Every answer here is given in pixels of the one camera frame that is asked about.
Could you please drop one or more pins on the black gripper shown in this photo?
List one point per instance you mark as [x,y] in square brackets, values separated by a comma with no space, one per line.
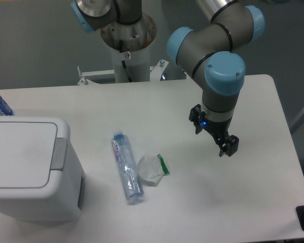
[228,144]

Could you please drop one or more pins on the white push-lid trash can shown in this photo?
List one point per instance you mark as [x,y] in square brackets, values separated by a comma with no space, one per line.
[41,177]

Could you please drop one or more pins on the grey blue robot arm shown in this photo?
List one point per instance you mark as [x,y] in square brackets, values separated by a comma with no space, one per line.
[206,56]

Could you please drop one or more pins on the crumpled white paper cup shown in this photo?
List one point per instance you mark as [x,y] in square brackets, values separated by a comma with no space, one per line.
[152,168]

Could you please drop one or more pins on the clear plastic water bottle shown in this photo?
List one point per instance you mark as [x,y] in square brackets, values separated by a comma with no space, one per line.
[127,167]

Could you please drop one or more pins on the white metal base bracket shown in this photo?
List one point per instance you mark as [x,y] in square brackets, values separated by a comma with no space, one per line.
[125,73]

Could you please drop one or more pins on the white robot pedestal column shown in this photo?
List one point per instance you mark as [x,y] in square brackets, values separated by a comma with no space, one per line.
[130,43]

